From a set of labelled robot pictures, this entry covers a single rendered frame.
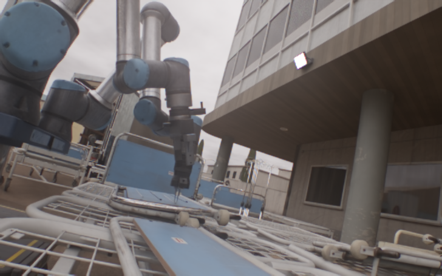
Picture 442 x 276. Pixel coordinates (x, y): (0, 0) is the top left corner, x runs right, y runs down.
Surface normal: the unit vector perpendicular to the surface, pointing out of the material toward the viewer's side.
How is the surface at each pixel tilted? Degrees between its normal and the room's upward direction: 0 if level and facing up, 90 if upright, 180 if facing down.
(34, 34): 95
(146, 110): 94
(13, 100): 70
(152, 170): 90
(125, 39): 101
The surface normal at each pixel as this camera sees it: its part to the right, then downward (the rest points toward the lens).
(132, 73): -0.68, 0.12
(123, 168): 0.35, -0.08
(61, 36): 0.63, 0.11
